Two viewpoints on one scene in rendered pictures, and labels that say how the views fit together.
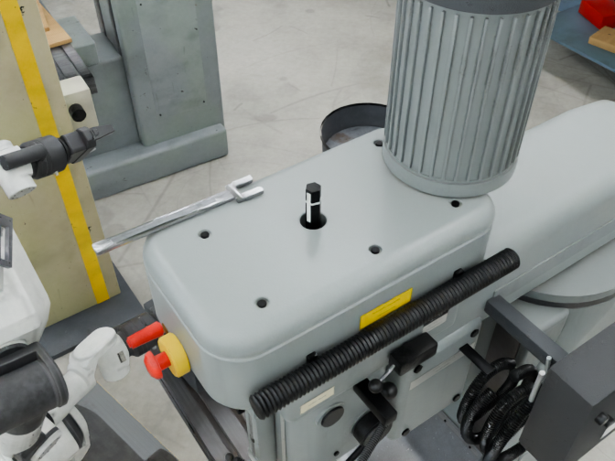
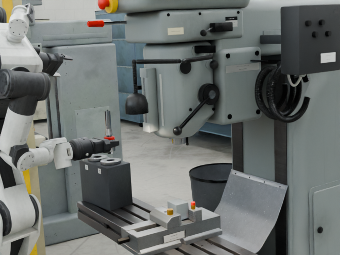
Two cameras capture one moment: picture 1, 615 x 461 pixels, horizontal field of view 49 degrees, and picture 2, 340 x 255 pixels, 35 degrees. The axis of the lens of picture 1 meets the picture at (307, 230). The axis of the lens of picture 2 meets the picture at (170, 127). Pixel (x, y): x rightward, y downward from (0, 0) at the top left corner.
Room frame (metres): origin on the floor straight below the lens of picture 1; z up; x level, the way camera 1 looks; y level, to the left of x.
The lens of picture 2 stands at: (-1.16, -0.02, 1.68)
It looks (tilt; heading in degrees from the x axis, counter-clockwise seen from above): 11 degrees down; 1
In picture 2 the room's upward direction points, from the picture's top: 3 degrees counter-clockwise
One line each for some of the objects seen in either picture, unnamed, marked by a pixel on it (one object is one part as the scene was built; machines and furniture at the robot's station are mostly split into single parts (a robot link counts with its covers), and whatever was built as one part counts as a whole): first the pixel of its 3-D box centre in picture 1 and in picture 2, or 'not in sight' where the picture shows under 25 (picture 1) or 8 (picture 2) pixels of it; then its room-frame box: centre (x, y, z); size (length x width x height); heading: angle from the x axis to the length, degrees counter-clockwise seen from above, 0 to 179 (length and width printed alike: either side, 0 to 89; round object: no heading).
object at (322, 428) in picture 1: (314, 389); (177, 88); (0.68, -0.01, 1.47); 0.21 x 0.19 x 0.32; 35
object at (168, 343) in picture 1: (174, 355); (110, 2); (0.55, 0.18, 1.76); 0.06 x 0.02 x 0.06; 35
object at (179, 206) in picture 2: not in sight; (178, 209); (0.70, 0.01, 1.03); 0.06 x 0.05 x 0.06; 32
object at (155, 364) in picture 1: (158, 363); (103, 3); (0.54, 0.20, 1.76); 0.04 x 0.03 x 0.04; 35
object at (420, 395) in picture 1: (395, 340); (221, 83); (0.79, -0.17, 1.47); 0.24 x 0.19 x 0.26; 35
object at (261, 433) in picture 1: (260, 429); (149, 99); (0.62, 0.08, 1.45); 0.04 x 0.04 x 0.21; 35
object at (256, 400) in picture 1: (394, 324); not in sight; (0.58, -0.12, 1.79); 0.45 x 0.04 x 0.04; 125
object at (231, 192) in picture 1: (179, 215); not in sight; (0.68, 0.18, 1.89); 0.24 x 0.04 x 0.01; 123
